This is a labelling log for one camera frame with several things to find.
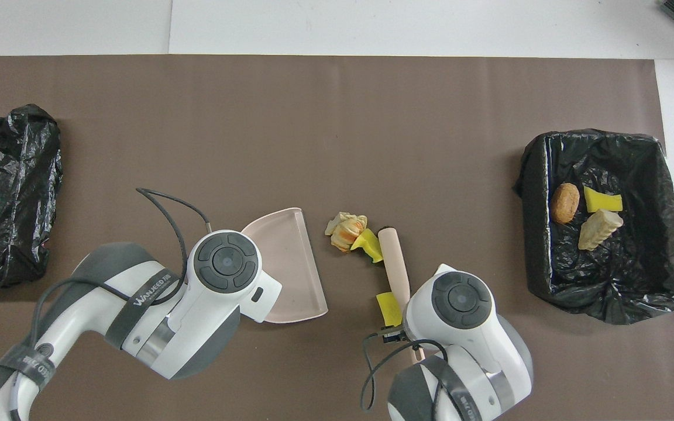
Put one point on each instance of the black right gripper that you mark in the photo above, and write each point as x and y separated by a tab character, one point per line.
394	337

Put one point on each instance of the plain yellow sponge piece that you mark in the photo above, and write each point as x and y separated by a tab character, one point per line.
389	309

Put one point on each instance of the beige hand brush black bristles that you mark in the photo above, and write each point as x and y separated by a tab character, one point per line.
394	263

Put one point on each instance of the yellow sponge piece green backing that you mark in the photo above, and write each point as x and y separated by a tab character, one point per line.
369	244

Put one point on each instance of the orange paper ball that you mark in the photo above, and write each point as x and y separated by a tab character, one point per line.
350	235

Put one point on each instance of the beige plastic dustpan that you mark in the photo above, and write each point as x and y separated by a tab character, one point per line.
290	263

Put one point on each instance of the brown cork chunk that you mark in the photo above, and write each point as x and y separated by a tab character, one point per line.
565	203

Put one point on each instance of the pale ridged foam chunk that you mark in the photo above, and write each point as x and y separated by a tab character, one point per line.
599	229

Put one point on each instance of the yellow sponge wedge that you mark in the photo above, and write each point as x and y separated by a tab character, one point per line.
602	202

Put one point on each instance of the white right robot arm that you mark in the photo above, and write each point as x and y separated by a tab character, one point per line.
460	327

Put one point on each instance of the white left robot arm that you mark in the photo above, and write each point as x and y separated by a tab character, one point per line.
138	316

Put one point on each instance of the open bin with black bag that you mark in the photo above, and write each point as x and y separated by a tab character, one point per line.
618	280

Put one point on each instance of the bin covered by black bag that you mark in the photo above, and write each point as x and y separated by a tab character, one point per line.
3	193

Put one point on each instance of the brown table mat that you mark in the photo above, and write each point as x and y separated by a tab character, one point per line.
138	117

